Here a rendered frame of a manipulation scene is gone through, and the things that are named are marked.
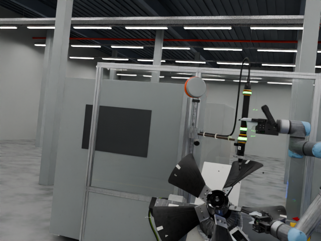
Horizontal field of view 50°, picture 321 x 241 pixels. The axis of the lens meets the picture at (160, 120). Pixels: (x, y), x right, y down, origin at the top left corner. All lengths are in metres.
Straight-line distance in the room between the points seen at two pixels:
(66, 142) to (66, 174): 0.40
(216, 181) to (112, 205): 1.02
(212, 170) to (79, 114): 2.46
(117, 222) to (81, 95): 1.98
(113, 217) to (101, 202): 0.16
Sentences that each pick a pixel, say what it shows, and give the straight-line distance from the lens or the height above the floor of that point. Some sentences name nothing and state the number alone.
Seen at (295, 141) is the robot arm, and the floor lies 1.57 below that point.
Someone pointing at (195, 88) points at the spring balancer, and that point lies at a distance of 2.51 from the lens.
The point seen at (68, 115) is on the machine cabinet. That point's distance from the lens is 4.49.
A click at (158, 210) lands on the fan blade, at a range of 1.90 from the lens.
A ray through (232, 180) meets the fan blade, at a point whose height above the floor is 1.31.
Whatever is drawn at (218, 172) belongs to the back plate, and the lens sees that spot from 2.31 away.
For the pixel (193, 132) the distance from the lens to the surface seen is 2.39.
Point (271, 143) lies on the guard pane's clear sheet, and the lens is 2.61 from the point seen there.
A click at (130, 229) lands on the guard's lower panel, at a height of 0.71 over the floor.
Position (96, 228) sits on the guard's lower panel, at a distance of 3.04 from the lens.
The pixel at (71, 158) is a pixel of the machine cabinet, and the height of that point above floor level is 1.04.
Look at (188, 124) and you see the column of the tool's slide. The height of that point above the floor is 1.60.
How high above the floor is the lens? 1.60
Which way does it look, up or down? level
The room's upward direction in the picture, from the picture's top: 6 degrees clockwise
